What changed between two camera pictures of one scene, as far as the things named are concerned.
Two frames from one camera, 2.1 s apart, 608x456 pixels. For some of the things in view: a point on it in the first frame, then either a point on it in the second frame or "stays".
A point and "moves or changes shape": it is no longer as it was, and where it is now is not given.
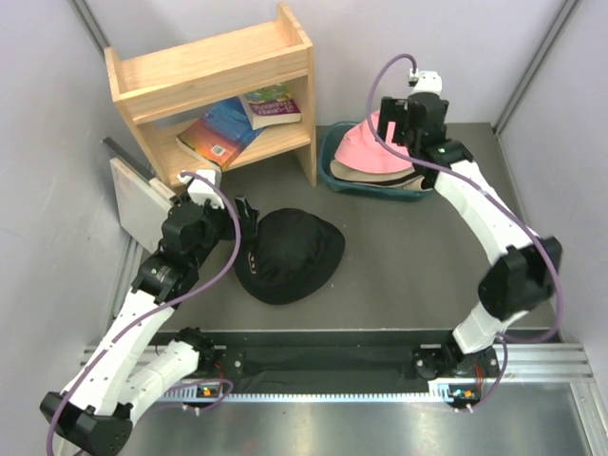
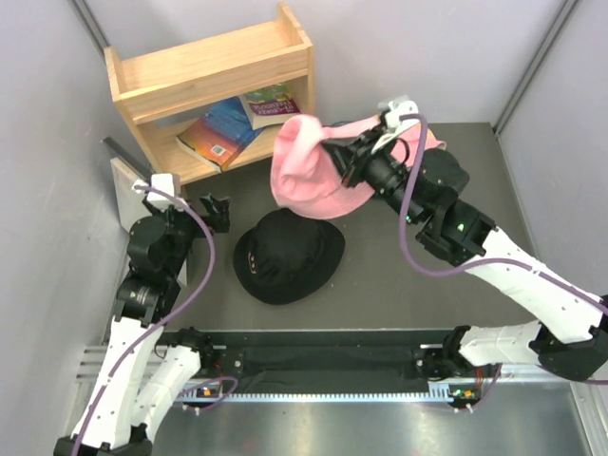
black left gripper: [248, 216] → [218, 214]
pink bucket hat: [360, 150] moves or changes shape
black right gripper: [392, 111] → [354, 156]
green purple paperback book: [270, 105] stays
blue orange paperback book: [220, 135] stays
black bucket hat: [293, 254] stays
